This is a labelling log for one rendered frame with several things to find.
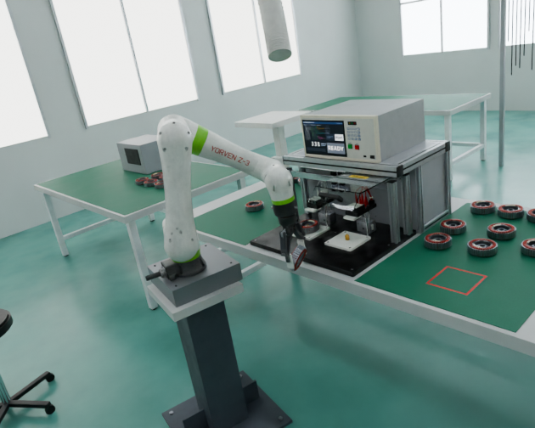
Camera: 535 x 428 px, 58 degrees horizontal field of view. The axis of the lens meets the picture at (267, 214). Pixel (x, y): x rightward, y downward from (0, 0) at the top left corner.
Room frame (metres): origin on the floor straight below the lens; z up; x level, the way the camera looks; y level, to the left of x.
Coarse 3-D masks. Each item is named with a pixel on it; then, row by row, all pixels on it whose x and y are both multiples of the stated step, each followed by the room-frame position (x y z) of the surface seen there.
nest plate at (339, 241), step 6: (342, 234) 2.05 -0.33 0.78; (354, 234) 2.03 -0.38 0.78; (360, 234) 2.02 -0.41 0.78; (330, 240) 2.01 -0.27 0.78; (336, 240) 2.00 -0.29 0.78; (342, 240) 1.99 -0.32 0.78; (348, 240) 1.98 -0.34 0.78; (354, 240) 1.97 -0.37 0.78; (360, 240) 1.95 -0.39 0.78; (366, 240) 1.96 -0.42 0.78; (336, 246) 1.94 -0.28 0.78; (342, 246) 1.92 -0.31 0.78; (348, 246) 1.91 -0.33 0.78; (354, 246) 1.90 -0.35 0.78
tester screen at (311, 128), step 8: (304, 128) 2.31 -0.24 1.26; (312, 128) 2.27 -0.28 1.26; (320, 128) 2.23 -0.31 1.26; (328, 128) 2.19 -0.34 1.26; (336, 128) 2.15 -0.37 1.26; (312, 136) 2.27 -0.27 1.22; (320, 136) 2.23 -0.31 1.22; (320, 144) 2.24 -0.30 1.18; (344, 144) 2.13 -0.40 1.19; (312, 152) 2.29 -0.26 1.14; (320, 152) 2.24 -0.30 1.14
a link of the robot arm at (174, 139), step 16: (160, 128) 1.68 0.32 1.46; (176, 128) 1.66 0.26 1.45; (160, 144) 1.65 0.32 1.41; (176, 144) 1.64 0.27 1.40; (160, 160) 1.68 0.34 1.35; (176, 160) 1.64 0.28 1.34; (176, 176) 1.65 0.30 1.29; (176, 192) 1.65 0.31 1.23; (176, 208) 1.65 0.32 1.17; (192, 208) 1.69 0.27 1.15; (176, 224) 1.65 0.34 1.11; (192, 224) 1.67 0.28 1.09; (176, 240) 1.64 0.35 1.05; (192, 240) 1.66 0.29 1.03; (176, 256) 1.64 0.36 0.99; (192, 256) 1.66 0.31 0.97
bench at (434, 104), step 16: (368, 96) 6.42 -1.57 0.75; (384, 96) 6.19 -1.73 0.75; (400, 96) 5.98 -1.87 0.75; (416, 96) 5.78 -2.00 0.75; (432, 96) 5.59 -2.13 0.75; (448, 96) 5.42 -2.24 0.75; (464, 96) 5.26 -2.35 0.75; (480, 96) 5.10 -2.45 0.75; (432, 112) 4.77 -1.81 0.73; (448, 112) 4.64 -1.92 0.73; (480, 112) 5.21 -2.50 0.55; (448, 128) 4.68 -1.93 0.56; (480, 128) 5.21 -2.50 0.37; (464, 144) 5.36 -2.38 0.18; (480, 144) 5.17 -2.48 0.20
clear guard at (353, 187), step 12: (336, 180) 2.00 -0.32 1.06; (348, 180) 1.98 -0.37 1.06; (360, 180) 1.95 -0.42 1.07; (372, 180) 1.92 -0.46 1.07; (384, 180) 1.90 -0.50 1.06; (324, 192) 1.92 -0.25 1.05; (336, 192) 1.87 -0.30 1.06; (348, 192) 1.83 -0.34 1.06; (360, 192) 1.80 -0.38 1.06; (324, 204) 1.87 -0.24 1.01; (336, 204) 1.83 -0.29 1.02; (348, 204) 1.79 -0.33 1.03
